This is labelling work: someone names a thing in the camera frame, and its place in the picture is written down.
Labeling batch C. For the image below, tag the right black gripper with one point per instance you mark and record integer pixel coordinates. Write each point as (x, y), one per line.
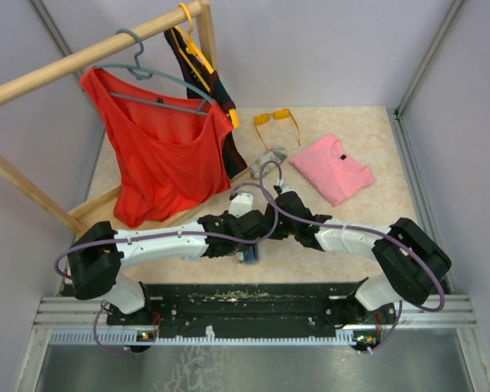
(269, 211)

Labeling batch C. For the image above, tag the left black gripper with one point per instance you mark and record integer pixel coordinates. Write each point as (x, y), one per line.
(226, 220)

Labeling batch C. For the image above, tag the grey patterned glasses case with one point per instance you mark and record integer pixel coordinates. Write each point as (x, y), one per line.
(268, 162)

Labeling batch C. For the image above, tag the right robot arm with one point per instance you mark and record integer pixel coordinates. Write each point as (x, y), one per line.
(412, 263)

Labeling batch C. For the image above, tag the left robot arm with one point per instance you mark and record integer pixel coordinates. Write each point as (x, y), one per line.
(99, 257)

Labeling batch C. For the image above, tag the orange sunglasses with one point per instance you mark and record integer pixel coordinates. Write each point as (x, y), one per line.
(279, 114)

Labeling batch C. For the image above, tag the folded pink t-shirt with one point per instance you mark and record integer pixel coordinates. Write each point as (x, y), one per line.
(331, 171)

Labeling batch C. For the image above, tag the red tank top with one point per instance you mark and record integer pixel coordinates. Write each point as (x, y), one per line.
(169, 150)

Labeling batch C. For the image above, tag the wooden clothes rack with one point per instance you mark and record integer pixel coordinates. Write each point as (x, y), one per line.
(71, 64)

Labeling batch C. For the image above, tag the dark navy maroon garment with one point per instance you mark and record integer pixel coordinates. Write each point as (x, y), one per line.
(233, 160)

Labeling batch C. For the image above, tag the grey-blue clothes hanger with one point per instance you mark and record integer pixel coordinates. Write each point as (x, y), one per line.
(141, 73)

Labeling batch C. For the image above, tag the yellow clothes hanger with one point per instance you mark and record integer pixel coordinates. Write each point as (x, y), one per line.
(196, 51)

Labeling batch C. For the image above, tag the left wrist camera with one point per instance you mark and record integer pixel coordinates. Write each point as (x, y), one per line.
(241, 204)

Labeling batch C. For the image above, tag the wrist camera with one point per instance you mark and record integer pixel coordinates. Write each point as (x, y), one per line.
(283, 189)
(241, 204)

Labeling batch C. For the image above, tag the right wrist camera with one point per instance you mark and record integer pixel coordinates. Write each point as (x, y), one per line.
(283, 189)

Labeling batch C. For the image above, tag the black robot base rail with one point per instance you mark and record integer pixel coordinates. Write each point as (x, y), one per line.
(307, 314)

